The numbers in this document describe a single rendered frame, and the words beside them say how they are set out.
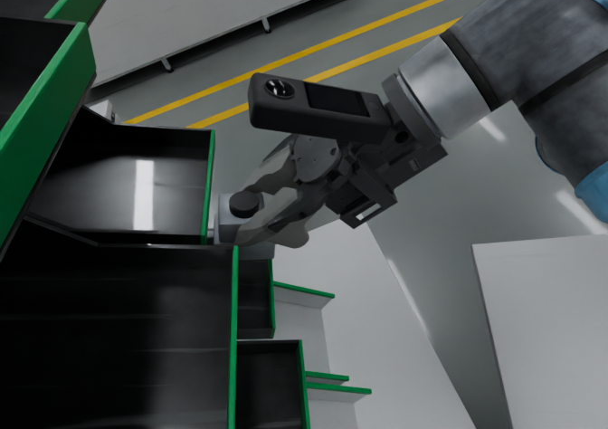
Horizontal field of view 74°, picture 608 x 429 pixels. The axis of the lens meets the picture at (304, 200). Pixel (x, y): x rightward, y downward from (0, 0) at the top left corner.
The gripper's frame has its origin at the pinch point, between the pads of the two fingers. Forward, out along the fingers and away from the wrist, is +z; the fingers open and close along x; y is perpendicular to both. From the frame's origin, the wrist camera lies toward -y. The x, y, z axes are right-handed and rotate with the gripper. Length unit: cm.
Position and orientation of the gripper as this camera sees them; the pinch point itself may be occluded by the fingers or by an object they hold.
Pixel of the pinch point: (238, 214)
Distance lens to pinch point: 41.7
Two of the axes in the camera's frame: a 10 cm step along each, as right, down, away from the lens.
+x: -1.2, -7.1, 6.9
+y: 6.5, 4.7, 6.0
